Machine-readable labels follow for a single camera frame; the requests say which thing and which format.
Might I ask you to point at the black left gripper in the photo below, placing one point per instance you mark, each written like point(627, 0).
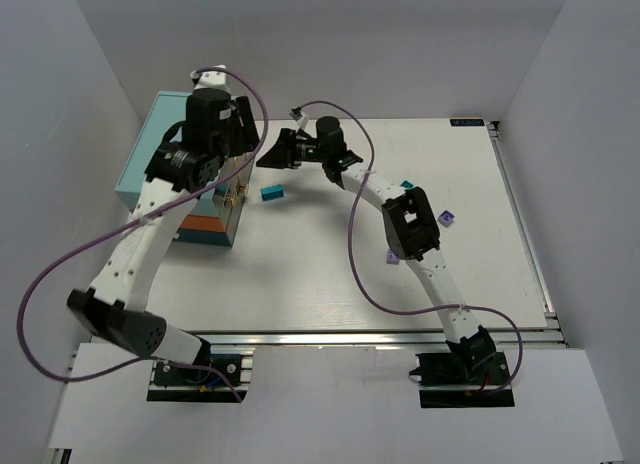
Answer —
point(245, 125)

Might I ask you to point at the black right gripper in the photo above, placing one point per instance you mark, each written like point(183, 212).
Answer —
point(289, 147)

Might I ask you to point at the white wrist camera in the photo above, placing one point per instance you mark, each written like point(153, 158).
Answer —
point(210, 78)
point(300, 117)

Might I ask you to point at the teal drawer cabinet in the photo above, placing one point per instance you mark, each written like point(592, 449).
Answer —
point(214, 217)

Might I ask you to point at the aluminium rail front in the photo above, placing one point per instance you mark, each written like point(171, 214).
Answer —
point(546, 336)

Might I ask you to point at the purple lego brick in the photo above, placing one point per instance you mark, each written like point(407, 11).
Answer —
point(446, 218)

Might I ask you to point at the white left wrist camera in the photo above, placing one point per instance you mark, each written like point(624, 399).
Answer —
point(210, 78)

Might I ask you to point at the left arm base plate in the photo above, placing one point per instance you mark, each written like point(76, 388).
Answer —
point(171, 384)

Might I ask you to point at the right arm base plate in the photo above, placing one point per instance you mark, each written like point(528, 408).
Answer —
point(444, 383)

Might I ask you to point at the cyan long lego brick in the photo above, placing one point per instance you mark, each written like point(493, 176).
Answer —
point(272, 192)

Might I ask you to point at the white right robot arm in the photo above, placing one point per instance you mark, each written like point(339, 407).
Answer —
point(411, 229)

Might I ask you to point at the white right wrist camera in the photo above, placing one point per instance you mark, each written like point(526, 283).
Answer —
point(300, 117)

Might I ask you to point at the purple lego plate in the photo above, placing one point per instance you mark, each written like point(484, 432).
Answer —
point(392, 258)

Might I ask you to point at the blue label sticker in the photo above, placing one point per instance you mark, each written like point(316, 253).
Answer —
point(466, 122)

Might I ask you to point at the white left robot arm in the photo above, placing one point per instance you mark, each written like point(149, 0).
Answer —
point(114, 306)

